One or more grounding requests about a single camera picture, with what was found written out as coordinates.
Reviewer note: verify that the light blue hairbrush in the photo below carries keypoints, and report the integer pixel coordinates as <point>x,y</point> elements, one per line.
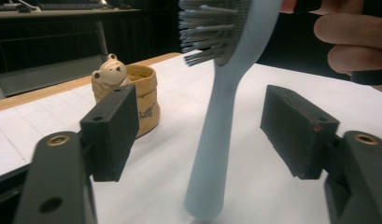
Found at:
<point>216,124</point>

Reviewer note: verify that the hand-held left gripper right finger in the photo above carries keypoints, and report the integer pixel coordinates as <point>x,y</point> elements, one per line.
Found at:
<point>296,133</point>

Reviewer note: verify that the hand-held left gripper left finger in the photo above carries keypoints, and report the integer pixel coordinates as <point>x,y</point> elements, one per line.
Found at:
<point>112,137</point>

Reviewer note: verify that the yellow bear pen holder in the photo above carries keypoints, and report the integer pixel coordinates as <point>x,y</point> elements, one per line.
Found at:
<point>148,93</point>

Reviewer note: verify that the black keyboard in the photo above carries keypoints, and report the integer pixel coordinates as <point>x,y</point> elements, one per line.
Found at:
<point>70,6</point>

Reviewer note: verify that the background desk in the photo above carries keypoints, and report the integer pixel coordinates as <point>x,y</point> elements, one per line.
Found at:
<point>70,13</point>

